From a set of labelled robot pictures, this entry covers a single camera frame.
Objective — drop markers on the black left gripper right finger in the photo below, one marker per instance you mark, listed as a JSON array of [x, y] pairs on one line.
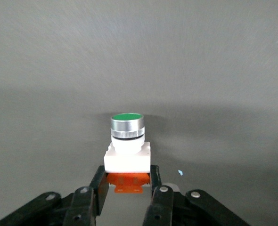
[[165, 207]]

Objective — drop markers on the green button orange contact block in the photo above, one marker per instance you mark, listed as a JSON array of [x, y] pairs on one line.
[[127, 150]]

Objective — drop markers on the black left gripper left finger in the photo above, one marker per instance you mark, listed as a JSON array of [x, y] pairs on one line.
[[82, 204]]

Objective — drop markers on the tiny white speck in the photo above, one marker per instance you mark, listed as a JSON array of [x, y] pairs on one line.
[[181, 172]]

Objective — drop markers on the dark grey table mat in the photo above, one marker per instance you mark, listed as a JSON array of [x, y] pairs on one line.
[[139, 70]]

